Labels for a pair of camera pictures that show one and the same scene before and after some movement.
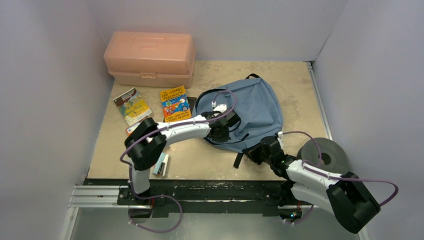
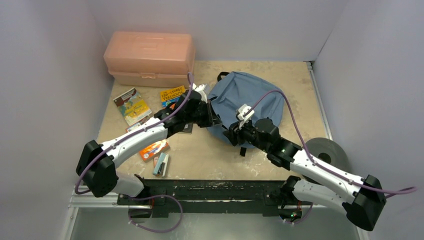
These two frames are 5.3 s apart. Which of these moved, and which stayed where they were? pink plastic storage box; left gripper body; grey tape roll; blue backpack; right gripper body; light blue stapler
Moved: blue backpack; left gripper body; right gripper body
Stayed: pink plastic storage box; grey tape roll; light blue stapler
